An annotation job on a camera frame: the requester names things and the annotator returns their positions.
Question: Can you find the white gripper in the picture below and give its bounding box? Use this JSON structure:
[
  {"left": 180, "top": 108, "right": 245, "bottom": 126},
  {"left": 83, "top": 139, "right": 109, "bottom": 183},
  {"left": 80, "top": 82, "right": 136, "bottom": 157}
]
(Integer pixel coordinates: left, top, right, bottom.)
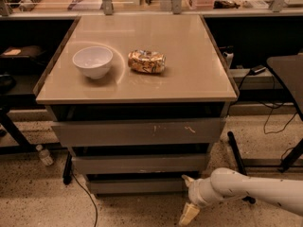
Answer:
[{"left": 179, "top": 175, "right": 220, "bottom": 226}]

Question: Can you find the grey bottom drawer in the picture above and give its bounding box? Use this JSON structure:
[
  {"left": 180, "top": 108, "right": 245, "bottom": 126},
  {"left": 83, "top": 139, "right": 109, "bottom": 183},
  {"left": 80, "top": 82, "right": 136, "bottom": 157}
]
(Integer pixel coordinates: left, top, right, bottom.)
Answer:
[{"left": 86, "top": 178, "right": 187, "bottom": 195}]

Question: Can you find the grey drawer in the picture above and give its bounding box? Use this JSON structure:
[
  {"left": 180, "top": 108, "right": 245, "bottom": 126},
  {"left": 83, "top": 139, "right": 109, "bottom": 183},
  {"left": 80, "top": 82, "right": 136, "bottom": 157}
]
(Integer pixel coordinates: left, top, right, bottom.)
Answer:
[
  {"left": 86, "top": 178, "right": 187, "bottom": 195},
  {"left": 72, "top": 154, "right": 210, "bottom": 174},
  {"left": 52, "top": 117, "right": 225, "bottom": 147}
]

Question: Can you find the grey middle drawer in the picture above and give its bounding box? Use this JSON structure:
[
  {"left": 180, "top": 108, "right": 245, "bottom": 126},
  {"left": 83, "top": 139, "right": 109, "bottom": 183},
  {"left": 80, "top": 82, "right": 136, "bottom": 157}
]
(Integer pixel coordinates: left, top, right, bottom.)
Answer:
[{"left": 72, "top": 154, "right": 210, "bottom": 174}]

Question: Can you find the grey top drawer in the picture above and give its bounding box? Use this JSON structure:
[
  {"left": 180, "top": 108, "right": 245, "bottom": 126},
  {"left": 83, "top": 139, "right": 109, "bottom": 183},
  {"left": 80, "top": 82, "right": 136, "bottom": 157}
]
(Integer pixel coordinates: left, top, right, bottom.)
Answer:
[{"left": 52, "top": 117, "right": 225, "bottom": 147}]

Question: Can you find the grey drawer cabinet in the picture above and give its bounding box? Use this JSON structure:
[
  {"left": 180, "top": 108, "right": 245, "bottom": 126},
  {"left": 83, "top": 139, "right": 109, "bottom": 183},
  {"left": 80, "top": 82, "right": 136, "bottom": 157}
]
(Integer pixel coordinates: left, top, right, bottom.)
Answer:
[{"left": 36, "top": 14, "right": 239, "bottom": 195}]

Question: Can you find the black desk leg right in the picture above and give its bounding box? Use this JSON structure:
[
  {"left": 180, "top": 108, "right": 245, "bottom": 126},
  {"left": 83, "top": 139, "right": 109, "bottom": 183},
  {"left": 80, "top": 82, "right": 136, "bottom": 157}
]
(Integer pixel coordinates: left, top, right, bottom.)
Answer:
[{"left": 227, "top": 131, "right": 257, "bottom": 205}]

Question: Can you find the black desk leg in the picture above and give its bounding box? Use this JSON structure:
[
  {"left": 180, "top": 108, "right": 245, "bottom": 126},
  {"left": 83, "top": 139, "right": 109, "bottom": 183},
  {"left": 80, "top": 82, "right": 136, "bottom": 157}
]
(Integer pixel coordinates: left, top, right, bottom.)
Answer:
[
  {"left": 227, "top": 131, "right": 257, "bottom": 205},
  {"left": 62, "top": 153, "right": 72, "bottom": 185}
]

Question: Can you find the black desk leg left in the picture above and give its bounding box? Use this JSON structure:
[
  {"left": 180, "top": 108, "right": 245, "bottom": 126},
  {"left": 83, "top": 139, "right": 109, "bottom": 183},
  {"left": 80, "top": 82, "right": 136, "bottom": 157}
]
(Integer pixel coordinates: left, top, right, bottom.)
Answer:
[{"left": 62, "top": 153, "right": 72, "bottom": 185}]

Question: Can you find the black power adapter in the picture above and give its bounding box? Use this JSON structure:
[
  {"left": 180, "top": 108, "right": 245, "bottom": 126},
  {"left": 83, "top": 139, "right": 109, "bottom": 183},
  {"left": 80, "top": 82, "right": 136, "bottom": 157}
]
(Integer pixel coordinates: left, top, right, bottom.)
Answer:
[{"left": 249, "top": 65, "right": 266, "bottom": 76}]

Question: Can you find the crushed gold soda can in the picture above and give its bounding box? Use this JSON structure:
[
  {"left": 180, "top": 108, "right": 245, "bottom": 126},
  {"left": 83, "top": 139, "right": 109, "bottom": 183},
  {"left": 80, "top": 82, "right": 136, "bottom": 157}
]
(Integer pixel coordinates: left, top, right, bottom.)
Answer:
[{"left": 128, "top": 50, "right": 166, "bottom": 74}]

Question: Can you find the clear plastic water bottle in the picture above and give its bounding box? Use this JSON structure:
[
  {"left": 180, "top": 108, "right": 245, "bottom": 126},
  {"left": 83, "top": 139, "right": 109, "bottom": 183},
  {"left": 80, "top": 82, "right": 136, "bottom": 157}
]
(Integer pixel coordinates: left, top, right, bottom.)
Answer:
[{"left": 36, "top": 145, "right": 54, "bottom": 166}]

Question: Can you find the dark round table top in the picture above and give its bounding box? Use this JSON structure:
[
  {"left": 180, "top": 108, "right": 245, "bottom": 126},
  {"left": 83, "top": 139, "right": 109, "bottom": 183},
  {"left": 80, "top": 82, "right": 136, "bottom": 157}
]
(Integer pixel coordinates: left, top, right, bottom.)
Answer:
[{"left": 267, "top": 54, "right": 303, "bottom": 120}]

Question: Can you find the white bowl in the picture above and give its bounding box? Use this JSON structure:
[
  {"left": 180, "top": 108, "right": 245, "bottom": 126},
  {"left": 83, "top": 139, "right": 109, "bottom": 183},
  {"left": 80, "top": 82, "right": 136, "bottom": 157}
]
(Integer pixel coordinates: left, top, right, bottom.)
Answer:
[{"left": 72, "top": 46, "right": 114, "bottom": 79}]

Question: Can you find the thin black cable right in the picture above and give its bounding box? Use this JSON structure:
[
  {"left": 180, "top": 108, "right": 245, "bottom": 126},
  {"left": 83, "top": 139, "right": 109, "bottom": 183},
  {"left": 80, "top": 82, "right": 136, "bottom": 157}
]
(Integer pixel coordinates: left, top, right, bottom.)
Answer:
[{"left": 258, "top": 100, "right": 298, "bottom": 135}]

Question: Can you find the black floor cable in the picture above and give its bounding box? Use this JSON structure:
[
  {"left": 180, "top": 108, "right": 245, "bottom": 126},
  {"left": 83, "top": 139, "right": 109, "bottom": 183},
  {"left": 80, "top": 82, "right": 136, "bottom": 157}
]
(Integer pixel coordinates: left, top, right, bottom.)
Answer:
[{"left": 71, "top": 170, "right": 99, "bottom": 227}]

